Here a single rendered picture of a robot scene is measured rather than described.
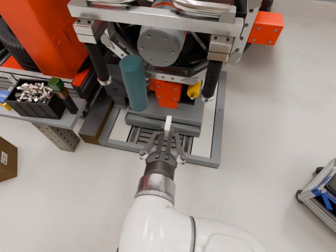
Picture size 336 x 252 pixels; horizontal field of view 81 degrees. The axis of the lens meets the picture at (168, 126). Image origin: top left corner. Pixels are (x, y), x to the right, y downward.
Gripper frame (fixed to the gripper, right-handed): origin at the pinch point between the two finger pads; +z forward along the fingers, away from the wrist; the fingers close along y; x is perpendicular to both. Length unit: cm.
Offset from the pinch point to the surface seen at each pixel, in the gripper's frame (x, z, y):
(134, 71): -8.5, 17.8, 14.7
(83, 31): -25.7, 3.5, 22.6
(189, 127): 44, 49, -9
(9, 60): 23, 76, 124
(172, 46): -20.9, 10.8, 0.8
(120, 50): -10.3, 30.9, 23.6
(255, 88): 43, 104, -62
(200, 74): -3.1, 30.1, -9.7
